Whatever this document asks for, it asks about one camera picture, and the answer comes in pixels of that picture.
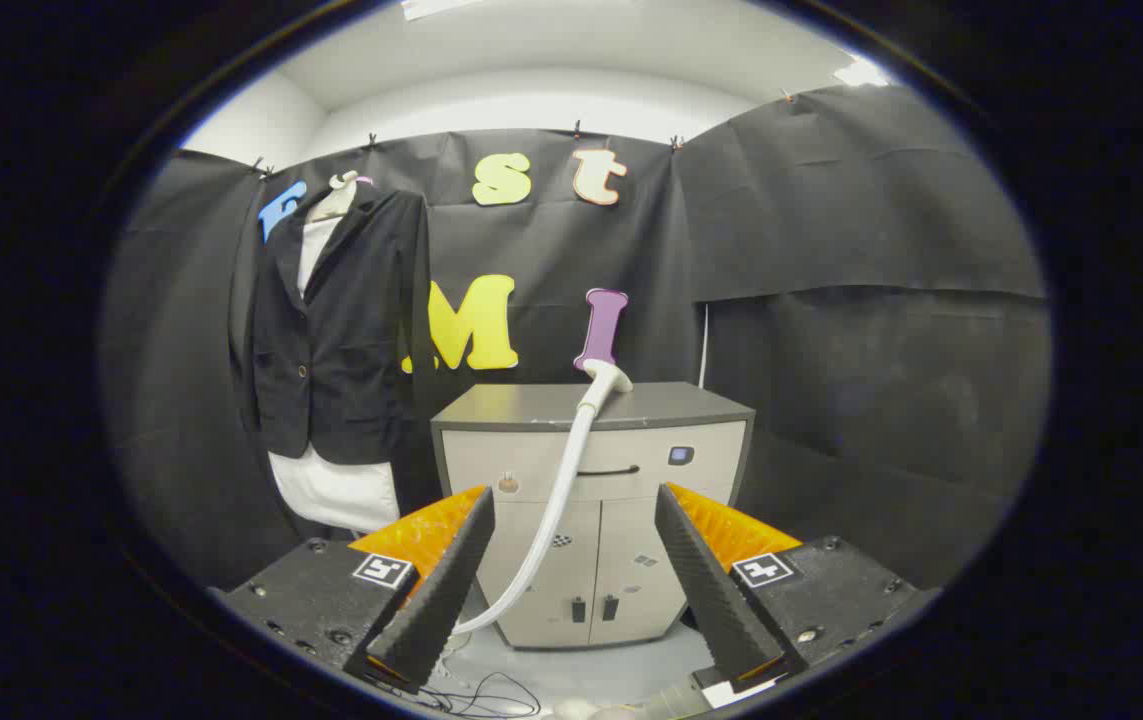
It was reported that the black backdrop cloth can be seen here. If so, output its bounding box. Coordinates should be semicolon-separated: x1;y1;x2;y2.
99;85;1052;591

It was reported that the black floor cable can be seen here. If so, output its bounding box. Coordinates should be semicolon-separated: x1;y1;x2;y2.
401;670;544;719

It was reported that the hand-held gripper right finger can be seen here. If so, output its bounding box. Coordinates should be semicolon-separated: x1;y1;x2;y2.
654;482;942;691

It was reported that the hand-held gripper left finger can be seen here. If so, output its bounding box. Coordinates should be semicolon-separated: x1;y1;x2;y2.
216;485;497;696

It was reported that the ceiling light panel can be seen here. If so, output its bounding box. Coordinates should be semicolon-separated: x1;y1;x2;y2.
834;55;892;89
401;0;482;21

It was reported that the grey cabinet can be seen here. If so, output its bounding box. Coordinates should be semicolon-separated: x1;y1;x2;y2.
429;380;757;651

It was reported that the black suit jacket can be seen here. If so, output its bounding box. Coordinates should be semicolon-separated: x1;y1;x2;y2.
231;183;432;466

